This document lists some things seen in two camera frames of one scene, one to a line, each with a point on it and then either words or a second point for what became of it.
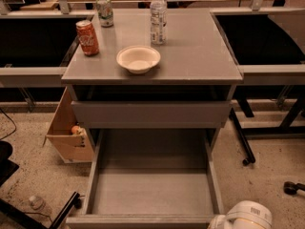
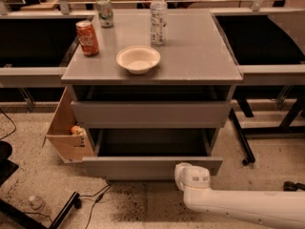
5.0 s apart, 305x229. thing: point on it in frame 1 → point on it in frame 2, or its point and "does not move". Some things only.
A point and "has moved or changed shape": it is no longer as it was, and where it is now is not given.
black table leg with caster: (251, 158) does not move
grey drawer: (150, 178) has moved or changed shape
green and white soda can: (105, 10) does not move
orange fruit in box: (75, 129) does not move
